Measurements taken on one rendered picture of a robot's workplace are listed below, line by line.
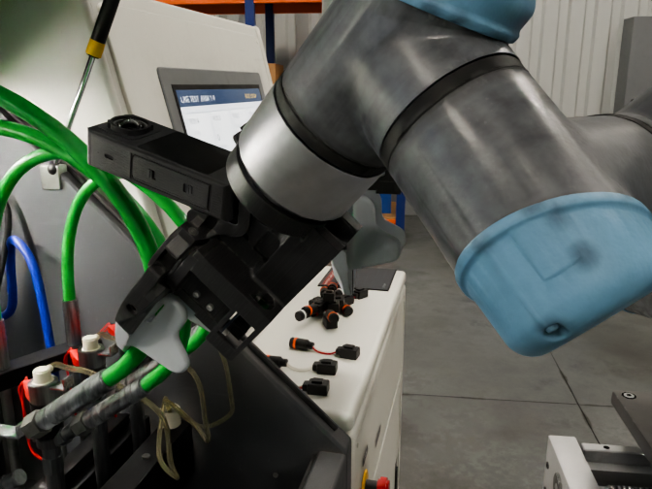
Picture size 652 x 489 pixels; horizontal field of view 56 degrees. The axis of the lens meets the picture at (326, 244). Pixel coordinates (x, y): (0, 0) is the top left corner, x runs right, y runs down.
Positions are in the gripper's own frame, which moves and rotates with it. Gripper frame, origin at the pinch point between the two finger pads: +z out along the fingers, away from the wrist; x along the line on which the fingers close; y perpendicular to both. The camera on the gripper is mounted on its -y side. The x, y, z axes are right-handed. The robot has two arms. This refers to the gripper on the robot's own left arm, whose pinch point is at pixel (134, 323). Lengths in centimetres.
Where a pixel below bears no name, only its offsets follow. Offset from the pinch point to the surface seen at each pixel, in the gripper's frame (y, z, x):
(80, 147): -10.9, -8.2, 1.4
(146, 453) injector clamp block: 8.6, 31.7, 11.0
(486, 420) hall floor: 112, 124, 182
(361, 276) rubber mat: 18, 45, 87
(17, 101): -16.4, -7.5, 1.2
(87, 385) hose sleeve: 0.6, 5.5, -3.1
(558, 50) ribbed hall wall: 46, 87, 664
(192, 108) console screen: -24, 20, 53
